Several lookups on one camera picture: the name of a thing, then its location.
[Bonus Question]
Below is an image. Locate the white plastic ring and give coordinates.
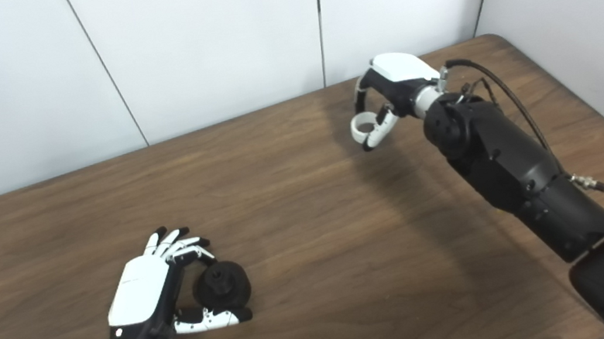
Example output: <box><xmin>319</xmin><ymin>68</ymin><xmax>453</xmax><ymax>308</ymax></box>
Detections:
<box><xmin>348</xmin><ymin>110</ymin><xmax>382</xmax><ymax>146</ymax></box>

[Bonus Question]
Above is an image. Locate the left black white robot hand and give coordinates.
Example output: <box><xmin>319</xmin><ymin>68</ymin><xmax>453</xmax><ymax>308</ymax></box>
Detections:
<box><xmin>93</xmin><ymin>215</ymin><xmax>257</xmax><ymax>339</ymax></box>

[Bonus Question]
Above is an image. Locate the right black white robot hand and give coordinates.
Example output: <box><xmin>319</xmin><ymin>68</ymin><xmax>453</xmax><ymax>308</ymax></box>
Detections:
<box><xmin>340</xmin><ymin>45</ymin><xmax>451</xmax><ymax>155</ymax></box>

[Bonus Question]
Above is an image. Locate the round black plastic part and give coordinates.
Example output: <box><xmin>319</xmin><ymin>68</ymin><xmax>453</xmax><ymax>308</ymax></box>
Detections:
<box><xmin>188</xmin><ymin>257</ymin><xmax>255</xmax><ymax>317</ymax></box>

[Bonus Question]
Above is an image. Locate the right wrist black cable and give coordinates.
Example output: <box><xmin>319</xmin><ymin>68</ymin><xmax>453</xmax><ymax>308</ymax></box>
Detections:
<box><xmin>436</xmin><ymin>40</ymin><xmax>604</xmax><ymax>214</ymax></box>

